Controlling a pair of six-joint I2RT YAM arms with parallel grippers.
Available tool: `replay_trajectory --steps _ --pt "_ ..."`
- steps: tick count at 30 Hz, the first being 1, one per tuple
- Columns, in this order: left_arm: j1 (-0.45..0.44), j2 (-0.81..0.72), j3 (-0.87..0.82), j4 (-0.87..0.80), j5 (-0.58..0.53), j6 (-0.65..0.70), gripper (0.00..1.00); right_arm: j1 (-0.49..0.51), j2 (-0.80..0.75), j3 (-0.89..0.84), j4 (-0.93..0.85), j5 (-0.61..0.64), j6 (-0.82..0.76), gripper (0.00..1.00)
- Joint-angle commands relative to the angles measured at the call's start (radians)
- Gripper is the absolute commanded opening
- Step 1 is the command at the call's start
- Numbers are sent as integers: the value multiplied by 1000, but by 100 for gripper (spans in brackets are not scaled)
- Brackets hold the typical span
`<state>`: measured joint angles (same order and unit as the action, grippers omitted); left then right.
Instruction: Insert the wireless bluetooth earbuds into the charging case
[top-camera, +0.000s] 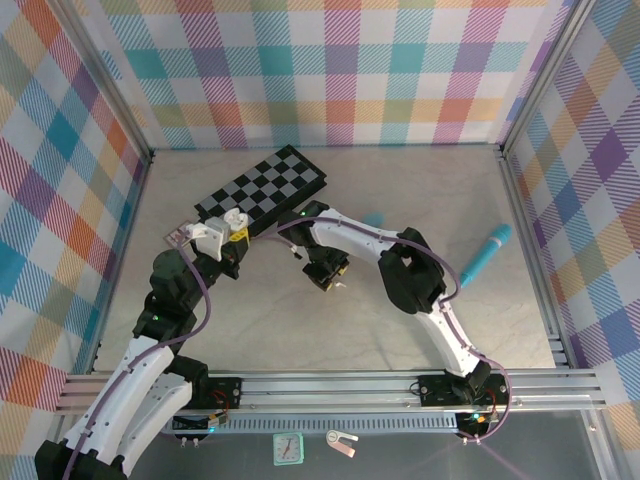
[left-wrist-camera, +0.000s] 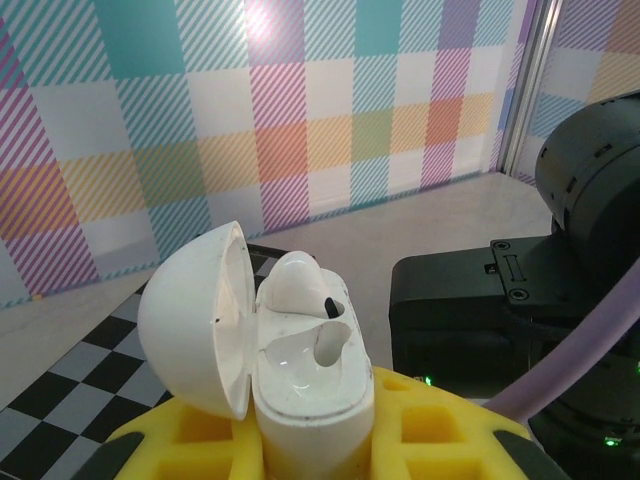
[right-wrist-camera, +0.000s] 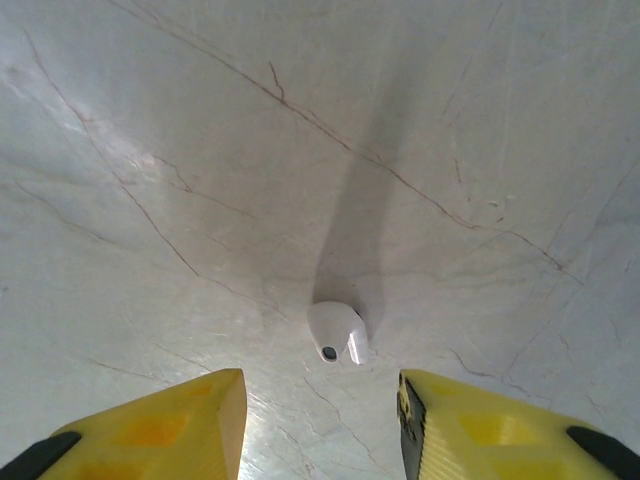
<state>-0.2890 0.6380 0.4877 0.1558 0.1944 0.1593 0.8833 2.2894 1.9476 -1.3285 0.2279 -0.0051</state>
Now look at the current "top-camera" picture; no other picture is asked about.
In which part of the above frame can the playing card box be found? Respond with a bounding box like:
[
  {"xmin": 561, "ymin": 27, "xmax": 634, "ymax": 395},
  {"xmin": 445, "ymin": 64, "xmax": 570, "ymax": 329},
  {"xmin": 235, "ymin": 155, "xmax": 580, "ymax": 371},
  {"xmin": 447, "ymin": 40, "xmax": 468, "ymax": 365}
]
[{"xmin": 164, "ymin": 222, "xmax": 194, "ymax": 249}]

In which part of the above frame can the black grey chessboard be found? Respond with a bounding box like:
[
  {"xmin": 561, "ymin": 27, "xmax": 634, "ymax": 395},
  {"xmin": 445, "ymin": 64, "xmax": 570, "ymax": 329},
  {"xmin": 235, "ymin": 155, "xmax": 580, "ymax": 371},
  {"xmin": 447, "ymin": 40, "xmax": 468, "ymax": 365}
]
[{"xmin": 193, "ymin": 144, "xmax": 329, "ymax": 239}]

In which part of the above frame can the small controller board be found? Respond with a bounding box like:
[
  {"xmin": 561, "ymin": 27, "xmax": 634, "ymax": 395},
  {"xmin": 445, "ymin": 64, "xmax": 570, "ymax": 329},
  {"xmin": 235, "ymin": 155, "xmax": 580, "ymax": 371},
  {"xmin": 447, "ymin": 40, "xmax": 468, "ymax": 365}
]
[
  {"xmin": 171, "ymin": 410, "xmax": 232, "ymax": 447},
  {"xmin": 455, "ymin": 410, "xmax": 502, "ymax": 446}
]

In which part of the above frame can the white pink hand tool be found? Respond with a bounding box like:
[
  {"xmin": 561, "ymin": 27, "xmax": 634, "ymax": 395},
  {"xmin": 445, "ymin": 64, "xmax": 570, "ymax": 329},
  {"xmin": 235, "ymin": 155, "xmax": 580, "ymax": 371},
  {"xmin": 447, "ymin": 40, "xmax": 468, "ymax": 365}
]
[{"xmin": 325, "ymin": 430, "xmax": 360, "ymax": 459}]

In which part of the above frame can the teal square clock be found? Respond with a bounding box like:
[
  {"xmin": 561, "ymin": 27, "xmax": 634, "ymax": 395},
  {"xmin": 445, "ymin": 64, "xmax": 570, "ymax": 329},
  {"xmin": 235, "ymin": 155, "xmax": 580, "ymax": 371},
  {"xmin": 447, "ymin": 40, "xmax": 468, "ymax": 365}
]
[{"xmin": 272, "ymin": 431, "xmax": 305, "ymax": 468}]

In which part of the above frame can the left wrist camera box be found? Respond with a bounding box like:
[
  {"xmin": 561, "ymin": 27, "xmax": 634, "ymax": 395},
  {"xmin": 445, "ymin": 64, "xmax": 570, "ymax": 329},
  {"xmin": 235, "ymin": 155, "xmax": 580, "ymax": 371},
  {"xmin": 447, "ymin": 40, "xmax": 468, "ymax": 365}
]
[{"xmin": 185, "ymin": 215, "xmax": 232, "ymax": 262}]

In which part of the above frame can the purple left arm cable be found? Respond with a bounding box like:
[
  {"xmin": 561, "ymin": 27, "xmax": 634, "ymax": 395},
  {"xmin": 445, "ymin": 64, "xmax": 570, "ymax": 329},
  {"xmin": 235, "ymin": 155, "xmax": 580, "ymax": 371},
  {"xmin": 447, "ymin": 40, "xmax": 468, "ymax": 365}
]
[{"xmin": 62, "ymin": 234, "xmax": 212, "ymax": 480}]

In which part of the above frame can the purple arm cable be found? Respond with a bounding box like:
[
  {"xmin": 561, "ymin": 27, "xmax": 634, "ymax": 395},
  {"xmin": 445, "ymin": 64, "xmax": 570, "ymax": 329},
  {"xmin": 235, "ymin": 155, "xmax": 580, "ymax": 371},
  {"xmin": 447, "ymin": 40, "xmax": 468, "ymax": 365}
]
[
  {"xmin": 274, "ymin": 215, "xmax": 512, "ymax": 444},
  {"xmin": 62, "ymin": 234, "xmax": 212, "ymax": 480}
]

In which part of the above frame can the aluminium side rail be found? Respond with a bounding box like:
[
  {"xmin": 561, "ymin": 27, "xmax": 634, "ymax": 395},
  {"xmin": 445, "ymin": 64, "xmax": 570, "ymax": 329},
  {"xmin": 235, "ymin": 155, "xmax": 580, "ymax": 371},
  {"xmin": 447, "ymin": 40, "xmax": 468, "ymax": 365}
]
[
  {"xmin": 91, "ymin": 158, "xmax": 154, "ymax": 372},
  {"xmin": 497, "ymin": 147, "xmax": 571, "ymax": 369}
]

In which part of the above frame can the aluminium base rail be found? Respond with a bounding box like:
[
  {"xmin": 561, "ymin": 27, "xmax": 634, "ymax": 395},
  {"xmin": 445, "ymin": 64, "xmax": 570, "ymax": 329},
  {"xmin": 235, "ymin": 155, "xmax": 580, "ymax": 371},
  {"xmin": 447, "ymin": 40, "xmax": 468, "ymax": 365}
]
[{"xmin": 53, "ymin": 368, "xmax": 612, "ymax": 416}]

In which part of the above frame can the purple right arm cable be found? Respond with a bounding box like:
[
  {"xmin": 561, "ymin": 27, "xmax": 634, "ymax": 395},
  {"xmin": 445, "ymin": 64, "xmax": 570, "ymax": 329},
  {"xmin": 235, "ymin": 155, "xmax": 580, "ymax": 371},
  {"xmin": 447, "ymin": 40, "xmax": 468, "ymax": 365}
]
[{"xmin": 274, "ymin": 215, "xmax": 512, "ymax": 444}]

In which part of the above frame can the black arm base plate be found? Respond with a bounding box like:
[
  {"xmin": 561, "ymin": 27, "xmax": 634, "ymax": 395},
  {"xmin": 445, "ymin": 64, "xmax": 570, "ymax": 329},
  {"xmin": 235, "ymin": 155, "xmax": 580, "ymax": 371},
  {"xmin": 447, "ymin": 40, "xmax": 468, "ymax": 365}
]
[
  {"xmin": 416, "ymin": 372, "xmax": 512, "ymax": 408},
  {"xmin": 151, "ymin": 375, "xmax": 245, "ymax": 412}
]

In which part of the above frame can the slotted grey cable duct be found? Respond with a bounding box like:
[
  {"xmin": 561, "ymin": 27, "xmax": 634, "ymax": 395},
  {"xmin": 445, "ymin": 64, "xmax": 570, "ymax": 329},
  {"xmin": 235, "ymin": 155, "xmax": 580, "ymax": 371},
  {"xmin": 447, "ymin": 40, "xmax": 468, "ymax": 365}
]
[{"xmin": 78, "ymin": 417, "xmax": 461, "ymax": 435}]

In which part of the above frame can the blue electric toothbrush handle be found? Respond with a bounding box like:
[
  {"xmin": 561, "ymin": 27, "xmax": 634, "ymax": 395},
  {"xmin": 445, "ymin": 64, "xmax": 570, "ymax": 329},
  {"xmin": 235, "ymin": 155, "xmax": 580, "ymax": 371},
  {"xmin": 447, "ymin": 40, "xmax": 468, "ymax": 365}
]
[{"xmin": 459, "ymin": 223, "xmax": 513, "ymax": 290}]

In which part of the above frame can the aluminium corner post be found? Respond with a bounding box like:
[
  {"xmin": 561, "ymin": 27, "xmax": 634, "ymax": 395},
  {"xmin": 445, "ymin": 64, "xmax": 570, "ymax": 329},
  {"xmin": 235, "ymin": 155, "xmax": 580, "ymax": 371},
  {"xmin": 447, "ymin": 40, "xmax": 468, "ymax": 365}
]
[
  {"xmin": 62, "ymin": 0, "xmax": 155, "ymax": 166},
  {"xmin": 497, "ymin": 0, "xmax": 599, "ymax": 159}
]

